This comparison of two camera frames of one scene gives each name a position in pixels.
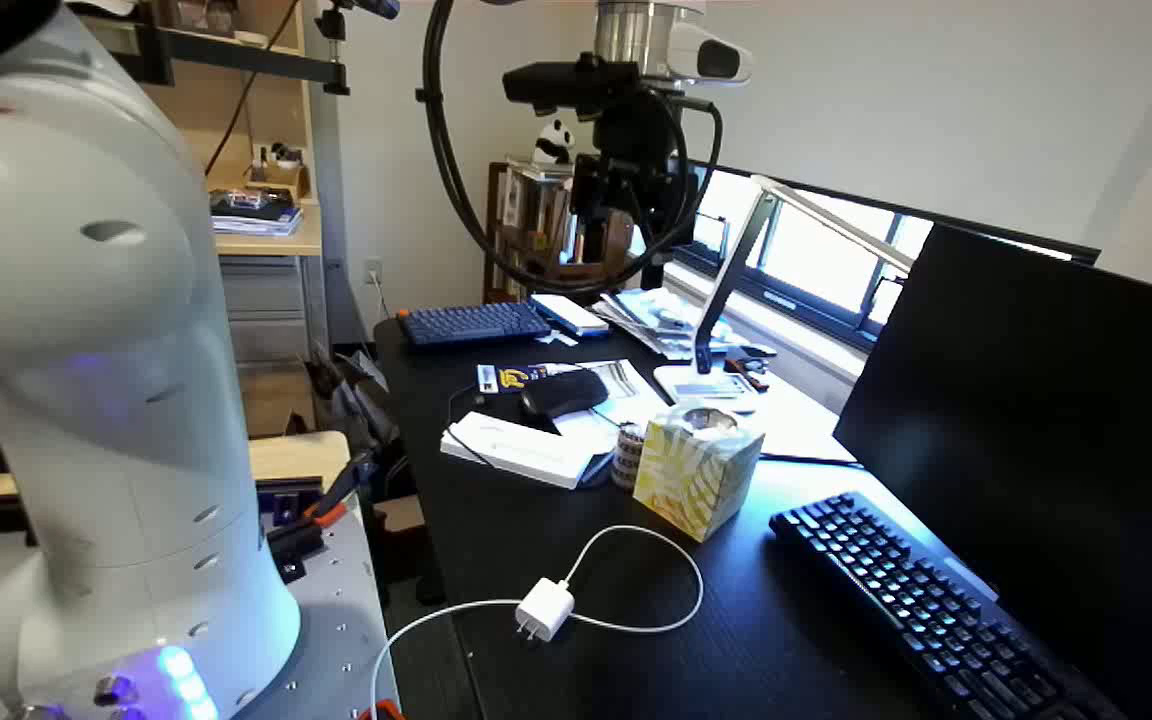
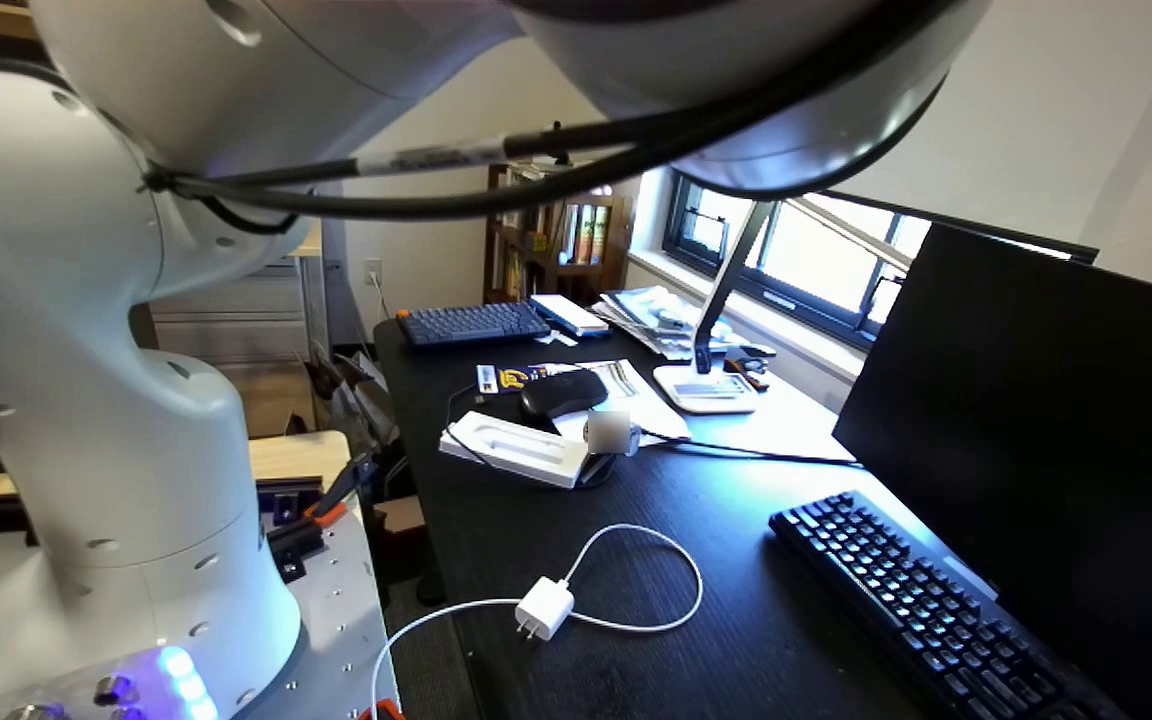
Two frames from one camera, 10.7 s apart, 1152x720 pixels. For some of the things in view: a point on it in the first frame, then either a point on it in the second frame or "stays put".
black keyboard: x=937 y=616 stays put
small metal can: x=631 y=459 -> x=604 y=432
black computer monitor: x=1047 y=424 stays put
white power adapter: x=545 y=610 stays put
